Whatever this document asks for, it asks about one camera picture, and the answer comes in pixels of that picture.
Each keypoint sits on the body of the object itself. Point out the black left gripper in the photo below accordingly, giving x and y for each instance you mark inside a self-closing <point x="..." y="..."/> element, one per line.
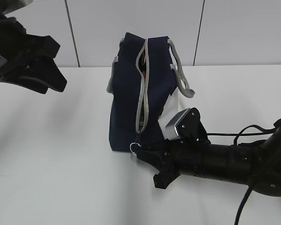
<point x="27" y="59"/>

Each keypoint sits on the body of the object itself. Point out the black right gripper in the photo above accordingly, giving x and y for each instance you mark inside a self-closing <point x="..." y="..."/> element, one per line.
<point x="187" y="157"/>

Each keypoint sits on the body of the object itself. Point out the navy and white lunch bag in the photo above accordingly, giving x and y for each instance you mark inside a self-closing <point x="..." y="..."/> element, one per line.
<point x="146" y="77"/>

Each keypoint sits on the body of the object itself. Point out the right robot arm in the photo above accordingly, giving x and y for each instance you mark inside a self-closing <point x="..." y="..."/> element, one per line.
<point x="256" y="164"/>

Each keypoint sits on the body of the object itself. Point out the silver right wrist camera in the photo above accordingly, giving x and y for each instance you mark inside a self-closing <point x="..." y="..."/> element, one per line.
<point x="186" y="124"/>

